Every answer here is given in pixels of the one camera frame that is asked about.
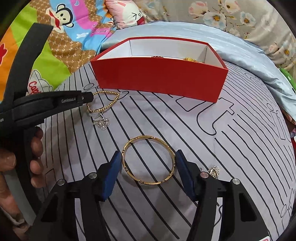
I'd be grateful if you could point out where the grey floral bedsheet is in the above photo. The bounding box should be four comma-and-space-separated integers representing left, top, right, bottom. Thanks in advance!
135, 0, 295, 71

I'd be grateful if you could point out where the light blue pillow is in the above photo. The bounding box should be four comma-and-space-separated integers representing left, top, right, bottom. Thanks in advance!
101, 21, 296, 118

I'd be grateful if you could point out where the red jewelry box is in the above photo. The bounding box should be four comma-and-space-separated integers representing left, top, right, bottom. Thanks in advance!
90, 37, 228, 103

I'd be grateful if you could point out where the pink bunny cushion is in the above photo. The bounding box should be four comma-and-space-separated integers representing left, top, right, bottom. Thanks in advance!
105, 0, 145, 29

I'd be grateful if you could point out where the silver chain with pendant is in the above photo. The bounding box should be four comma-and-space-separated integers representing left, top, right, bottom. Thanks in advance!
207, 165, 220, 179

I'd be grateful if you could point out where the gold bangle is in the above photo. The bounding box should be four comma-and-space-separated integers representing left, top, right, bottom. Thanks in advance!
121, 135, 176, 186

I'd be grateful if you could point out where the yellow amber bead bracelet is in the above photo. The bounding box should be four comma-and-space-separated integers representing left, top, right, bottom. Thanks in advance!
151, 55, 205, 64

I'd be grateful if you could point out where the person's left hand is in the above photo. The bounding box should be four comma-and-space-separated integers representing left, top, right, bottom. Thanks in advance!
1, 126, 44, 240

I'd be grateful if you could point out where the colourful monkey cartoon blanket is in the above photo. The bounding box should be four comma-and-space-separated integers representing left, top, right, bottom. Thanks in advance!
1, 1, 115, 95

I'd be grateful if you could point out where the silver chain necklace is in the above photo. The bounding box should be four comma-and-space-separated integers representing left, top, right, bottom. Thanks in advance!
92, 111, 111, 130

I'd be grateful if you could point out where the gold bead bracelet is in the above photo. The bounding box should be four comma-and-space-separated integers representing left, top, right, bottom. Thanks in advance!
86, 90, 120, 114

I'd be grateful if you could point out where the green object at edge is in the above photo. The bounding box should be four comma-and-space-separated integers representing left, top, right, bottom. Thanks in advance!
280, 68, 296, 91

